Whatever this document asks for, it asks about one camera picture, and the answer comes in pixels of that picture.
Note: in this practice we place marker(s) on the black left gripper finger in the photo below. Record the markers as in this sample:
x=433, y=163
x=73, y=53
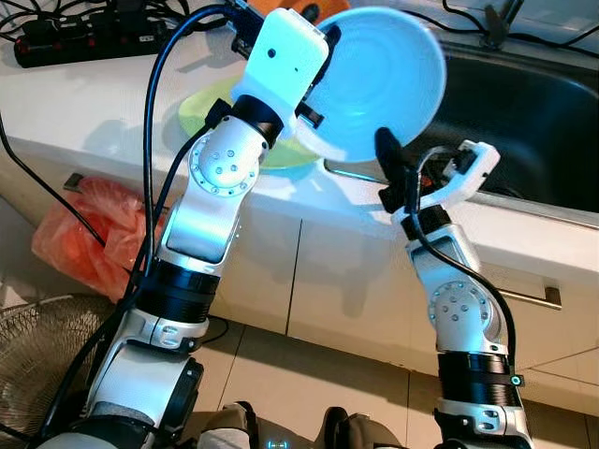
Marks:
x=328, y=56

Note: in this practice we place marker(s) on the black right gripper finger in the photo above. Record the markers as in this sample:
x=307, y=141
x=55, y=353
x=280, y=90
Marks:
x=389, y=157

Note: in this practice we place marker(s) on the white ceramic bowl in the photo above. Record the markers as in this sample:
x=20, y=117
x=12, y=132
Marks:
x=384, y=84

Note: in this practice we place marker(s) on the light green plate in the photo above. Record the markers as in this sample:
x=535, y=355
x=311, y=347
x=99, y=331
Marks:
x=201, y=108

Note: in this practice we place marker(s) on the white kitchen cabinet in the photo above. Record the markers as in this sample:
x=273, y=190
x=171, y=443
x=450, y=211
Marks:
x=346, y=281

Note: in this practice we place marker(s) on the orange plate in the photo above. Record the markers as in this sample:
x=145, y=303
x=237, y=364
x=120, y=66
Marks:
x=309, y=7

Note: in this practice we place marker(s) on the stainless steel sink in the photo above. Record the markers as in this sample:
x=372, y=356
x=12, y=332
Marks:
x=524, y=122

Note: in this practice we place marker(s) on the chrome sink faucet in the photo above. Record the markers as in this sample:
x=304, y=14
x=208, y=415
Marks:
x=496, y=28

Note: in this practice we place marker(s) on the black power strip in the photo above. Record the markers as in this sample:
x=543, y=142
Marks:
x=84, y=42

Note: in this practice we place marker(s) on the grey right robot leg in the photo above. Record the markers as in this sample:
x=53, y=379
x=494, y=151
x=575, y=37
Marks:
x=360, y=432

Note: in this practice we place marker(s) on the grey robot leg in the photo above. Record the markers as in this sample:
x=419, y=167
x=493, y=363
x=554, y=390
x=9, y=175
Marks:
x=360, y=432
x=229, y=428

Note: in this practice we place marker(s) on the grey left robot leg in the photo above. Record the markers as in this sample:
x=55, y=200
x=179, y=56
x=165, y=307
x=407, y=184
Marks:
x=229, y=428

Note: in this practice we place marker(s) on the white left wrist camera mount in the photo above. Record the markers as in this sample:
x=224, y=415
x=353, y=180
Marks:
x=281, y=56

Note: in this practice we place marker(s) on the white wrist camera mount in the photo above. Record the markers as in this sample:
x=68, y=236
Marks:
x=281, y=56
x=477, y=164

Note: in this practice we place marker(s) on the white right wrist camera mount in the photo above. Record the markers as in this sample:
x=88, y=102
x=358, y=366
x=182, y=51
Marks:
x=477, y=164

